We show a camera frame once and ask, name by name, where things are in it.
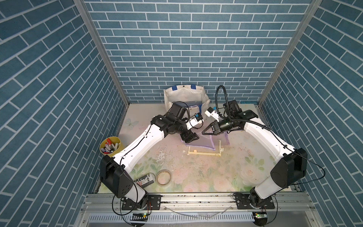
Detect yellow cup with markers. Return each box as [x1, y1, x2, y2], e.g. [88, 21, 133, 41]
[99, 136, 124, 157]

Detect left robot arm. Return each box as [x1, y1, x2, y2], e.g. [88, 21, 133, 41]
[100, 102, 203, 207]

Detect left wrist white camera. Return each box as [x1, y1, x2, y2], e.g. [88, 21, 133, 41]
[186, 113, 204, 130]

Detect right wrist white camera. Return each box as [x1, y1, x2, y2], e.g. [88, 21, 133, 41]
[205, 107, 222, 122]

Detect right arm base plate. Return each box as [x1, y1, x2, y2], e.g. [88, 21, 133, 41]
[232, 193, 275, 210]

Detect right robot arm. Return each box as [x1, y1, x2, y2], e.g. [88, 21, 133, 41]
[202, 100, 308, 207]

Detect yellow trimmed mesh pouch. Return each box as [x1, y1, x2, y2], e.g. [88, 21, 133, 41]
[187, 139, 225, 157]

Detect white canvas tote bag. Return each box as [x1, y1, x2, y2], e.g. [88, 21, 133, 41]
[164, 85, 210, 115]

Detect clear tape roll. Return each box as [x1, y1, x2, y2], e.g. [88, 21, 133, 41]
[156, 170, 172, 186]

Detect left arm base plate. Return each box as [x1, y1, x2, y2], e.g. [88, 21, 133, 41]
[121, 194, 162, 211]

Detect wrist white camera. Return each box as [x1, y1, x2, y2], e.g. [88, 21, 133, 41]
[205, 107, 222, 122]
[186, 113, 204, 130]

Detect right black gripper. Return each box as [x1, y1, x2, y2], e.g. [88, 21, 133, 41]
[201, 118, 233, 136]

